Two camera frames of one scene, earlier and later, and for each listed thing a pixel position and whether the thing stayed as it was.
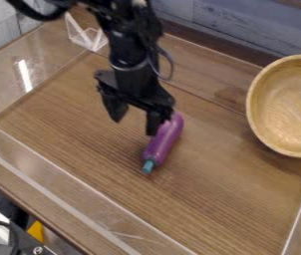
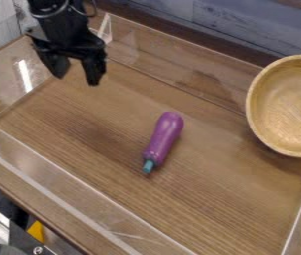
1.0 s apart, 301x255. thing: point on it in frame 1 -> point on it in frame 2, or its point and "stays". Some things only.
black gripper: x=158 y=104 -> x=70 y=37
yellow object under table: x=37 y=231 stays
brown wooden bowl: x=283 y=104 stays
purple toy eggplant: x=162 y=141 stays
